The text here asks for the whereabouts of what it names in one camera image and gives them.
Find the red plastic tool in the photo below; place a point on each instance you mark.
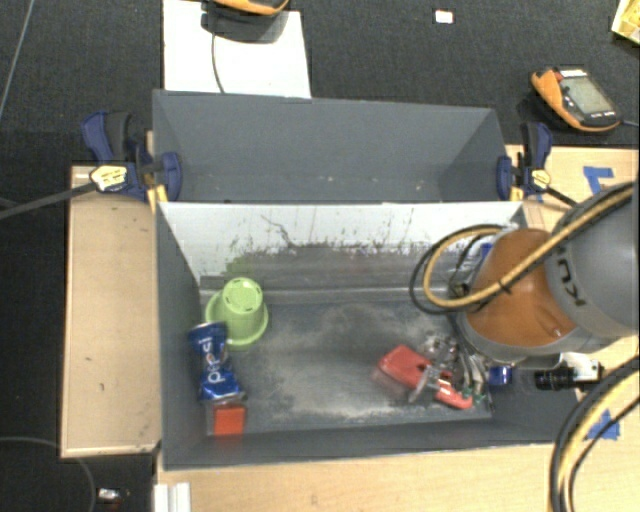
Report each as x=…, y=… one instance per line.
x=400, y=367

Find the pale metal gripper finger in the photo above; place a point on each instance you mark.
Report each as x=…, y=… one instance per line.
x=445, y=386
x=421, y=386

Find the grey metal bin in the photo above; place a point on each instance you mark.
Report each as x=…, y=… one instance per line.
x=325, y=150

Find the pale wood flat board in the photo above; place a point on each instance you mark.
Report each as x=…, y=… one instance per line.
x=110, y=325

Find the small red-orange block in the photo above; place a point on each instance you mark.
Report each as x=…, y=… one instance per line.
x=227, y=419

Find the light green plastic cup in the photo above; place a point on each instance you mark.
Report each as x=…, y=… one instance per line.
x=242, y=310

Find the black cylinder on white bracket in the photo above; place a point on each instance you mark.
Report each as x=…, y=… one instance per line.
x=555, y=378

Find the crushed blue soda can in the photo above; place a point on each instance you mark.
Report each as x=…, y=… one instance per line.
x=212, y=365

